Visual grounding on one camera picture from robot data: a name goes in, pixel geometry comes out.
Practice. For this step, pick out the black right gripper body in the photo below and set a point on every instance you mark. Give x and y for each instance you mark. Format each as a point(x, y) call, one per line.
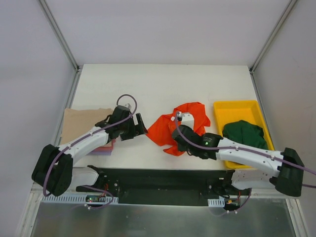
point(180, 145)

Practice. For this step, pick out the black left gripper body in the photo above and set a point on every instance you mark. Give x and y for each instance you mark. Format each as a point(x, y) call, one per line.
point(133, 127)

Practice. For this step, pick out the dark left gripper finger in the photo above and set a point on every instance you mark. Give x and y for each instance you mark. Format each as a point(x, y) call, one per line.
point(140, 127)
point(125, 137)

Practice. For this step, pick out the orange t shirt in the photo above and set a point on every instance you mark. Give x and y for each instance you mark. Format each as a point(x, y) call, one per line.
point(160, 132)

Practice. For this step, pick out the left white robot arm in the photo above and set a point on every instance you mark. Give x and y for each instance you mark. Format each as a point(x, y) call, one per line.
point(54, 168)

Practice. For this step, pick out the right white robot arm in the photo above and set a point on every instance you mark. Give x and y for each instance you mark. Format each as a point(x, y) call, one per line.
point(284, 170)

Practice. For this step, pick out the pink folded t shirt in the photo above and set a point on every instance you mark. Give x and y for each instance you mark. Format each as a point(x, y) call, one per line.
point(106, 148)

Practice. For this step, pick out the lilac folded t shirt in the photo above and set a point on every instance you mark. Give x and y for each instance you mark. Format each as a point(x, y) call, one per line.
point(100, 153)

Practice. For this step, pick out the yellow plastic bin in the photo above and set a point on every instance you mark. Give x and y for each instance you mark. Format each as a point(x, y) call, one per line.
point(232, 111)

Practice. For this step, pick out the green t shirt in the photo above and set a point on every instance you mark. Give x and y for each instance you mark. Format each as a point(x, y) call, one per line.
point(245, 133)

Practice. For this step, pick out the beige folded t shirt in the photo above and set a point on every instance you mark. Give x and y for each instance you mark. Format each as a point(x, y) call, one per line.
point(78, 122)

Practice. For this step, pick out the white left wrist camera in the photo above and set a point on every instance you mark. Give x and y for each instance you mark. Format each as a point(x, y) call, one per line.
point(128, 105)

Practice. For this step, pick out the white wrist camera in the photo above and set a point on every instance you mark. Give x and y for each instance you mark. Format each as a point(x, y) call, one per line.
point(186, 119)
point(128, 105)

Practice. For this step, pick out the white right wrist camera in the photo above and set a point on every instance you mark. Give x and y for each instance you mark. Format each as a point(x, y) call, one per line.
point(186, 119)

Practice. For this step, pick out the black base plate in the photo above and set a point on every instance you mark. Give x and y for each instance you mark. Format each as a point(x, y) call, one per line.
point(166, 187)

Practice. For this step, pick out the right white cable duct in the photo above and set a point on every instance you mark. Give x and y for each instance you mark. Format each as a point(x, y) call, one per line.
point(220, 202)

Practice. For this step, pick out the white cable duct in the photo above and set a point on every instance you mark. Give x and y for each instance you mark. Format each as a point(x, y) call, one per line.
point(81, 199)
point(220, 202)

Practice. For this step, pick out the right aluminium frame post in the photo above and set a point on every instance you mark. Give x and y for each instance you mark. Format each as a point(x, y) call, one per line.
point(273, 34)

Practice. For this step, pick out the aluminium frame post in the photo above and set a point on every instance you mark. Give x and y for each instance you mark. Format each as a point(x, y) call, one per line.
point(273, 34)
point(58, 34)

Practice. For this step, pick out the left white cable duct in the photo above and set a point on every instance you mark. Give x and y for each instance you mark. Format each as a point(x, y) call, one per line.
point(81, 199)

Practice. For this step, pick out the left aluminium frame post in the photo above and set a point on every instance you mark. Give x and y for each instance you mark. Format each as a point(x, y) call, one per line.
point(58, 34)

